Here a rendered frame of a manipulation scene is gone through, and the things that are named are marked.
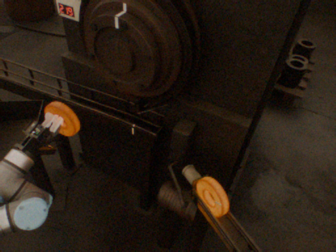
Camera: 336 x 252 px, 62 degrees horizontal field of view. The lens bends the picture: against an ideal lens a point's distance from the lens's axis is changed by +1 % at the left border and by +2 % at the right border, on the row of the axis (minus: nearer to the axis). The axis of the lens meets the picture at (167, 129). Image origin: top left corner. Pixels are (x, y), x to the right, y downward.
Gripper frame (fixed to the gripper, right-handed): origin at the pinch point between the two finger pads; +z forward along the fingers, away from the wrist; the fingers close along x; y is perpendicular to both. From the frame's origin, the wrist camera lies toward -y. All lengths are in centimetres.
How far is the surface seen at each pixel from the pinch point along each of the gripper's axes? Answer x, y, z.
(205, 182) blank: -62, -9, 3
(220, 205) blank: -70, -10, -2
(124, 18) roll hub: -22.2, 35.6, 24.8
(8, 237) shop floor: 30, -72, -54
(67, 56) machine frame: 23.9, -6.3, 31.3
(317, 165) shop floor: -124, -114, 91
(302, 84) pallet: -96, -123, 172
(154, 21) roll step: -30, 34, 29
